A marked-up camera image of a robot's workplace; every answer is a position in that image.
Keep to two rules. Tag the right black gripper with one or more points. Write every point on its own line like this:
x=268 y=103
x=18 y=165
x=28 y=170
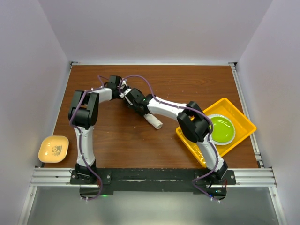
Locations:
x=133 y=106

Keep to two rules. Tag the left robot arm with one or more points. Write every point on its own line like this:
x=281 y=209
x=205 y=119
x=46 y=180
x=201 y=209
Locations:
x=83 y=115

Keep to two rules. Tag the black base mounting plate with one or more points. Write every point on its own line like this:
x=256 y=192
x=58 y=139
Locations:
x=152 y=180

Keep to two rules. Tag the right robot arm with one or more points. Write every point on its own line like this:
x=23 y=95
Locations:
x=195 y=125

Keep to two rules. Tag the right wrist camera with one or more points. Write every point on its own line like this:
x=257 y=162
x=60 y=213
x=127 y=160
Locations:
x=124 y=94

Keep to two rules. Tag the white cloth napkin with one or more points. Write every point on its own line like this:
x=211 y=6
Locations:
x=156 y=123

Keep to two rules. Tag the yellow plastic tray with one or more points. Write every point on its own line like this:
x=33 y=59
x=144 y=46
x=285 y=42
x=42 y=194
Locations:
x=242 y=127

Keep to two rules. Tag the green plate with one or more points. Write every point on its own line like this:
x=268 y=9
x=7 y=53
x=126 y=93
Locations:
x=223 y=129

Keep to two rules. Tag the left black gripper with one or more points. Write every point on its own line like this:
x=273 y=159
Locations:
x=124 y=88

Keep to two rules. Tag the tan wooden plate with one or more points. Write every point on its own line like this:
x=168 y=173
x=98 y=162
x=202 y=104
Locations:
x=53 y=149

